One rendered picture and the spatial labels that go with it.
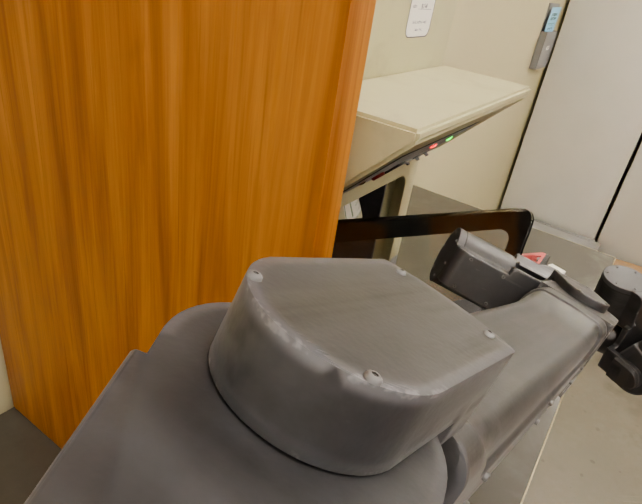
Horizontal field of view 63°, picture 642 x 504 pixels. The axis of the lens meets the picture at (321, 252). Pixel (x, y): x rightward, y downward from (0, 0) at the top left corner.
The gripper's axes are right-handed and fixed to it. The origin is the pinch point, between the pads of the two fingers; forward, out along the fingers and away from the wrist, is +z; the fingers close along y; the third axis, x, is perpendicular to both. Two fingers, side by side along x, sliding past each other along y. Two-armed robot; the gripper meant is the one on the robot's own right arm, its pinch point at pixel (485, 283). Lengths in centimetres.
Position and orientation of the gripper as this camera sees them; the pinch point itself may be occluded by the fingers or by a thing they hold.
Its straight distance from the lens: 87.6
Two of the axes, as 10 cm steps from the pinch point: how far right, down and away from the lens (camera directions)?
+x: -5.6, 3.4, -7.6
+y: 1.3, -8.7, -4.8
